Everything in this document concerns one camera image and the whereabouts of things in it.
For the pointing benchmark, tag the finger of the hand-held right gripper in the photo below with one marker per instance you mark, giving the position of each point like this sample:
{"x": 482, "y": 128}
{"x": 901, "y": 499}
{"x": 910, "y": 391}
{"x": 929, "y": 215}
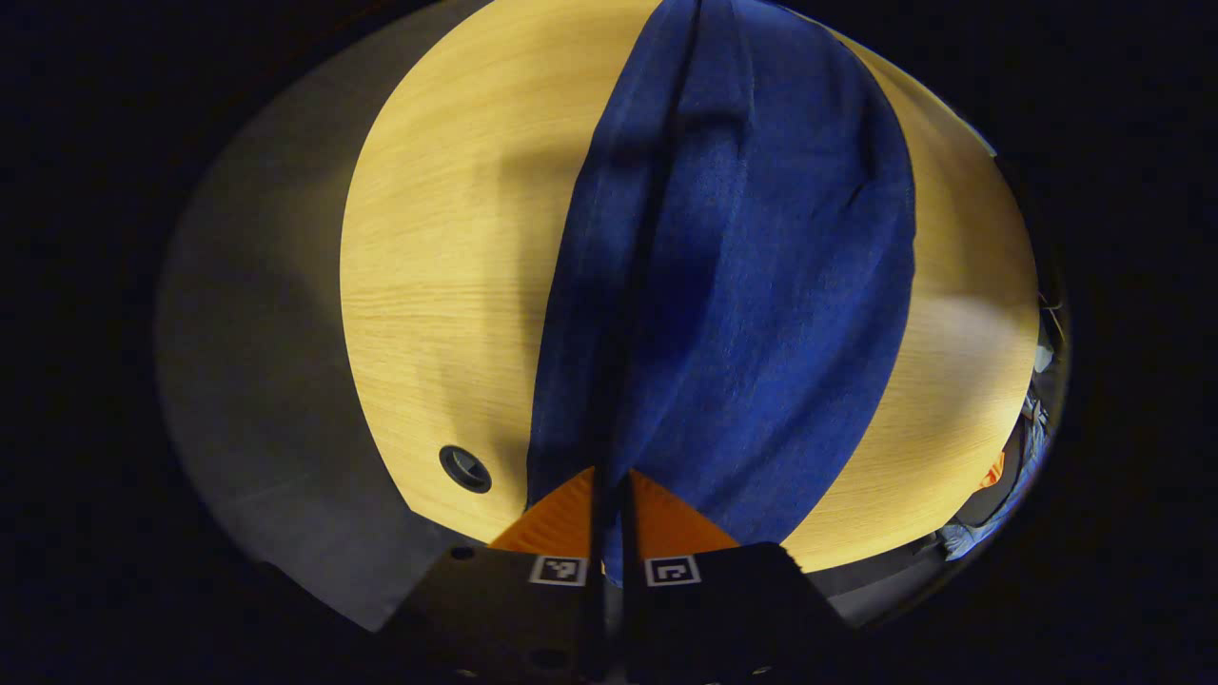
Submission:
{"x": 992, "y": 470}

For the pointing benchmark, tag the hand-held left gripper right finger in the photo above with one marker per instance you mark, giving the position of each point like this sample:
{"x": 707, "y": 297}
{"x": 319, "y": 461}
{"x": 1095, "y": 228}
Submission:
{"x": 723, "y": 618}

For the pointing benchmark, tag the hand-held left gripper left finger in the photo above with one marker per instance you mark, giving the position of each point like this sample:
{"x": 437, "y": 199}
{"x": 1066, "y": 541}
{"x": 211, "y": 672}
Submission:
{"x": 495, "y": 618}

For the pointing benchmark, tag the blue jeans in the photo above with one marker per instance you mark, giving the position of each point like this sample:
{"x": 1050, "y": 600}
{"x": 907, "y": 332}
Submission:
{"x": 742, "y": 285}

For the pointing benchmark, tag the person's legs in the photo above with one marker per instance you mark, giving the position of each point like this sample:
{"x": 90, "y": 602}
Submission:
{"x": 1028, "y": 447}

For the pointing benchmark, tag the black round table grommet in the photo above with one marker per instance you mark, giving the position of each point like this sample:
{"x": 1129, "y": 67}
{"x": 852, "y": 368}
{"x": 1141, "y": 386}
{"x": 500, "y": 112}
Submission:
{"x": 465, "y": 469}

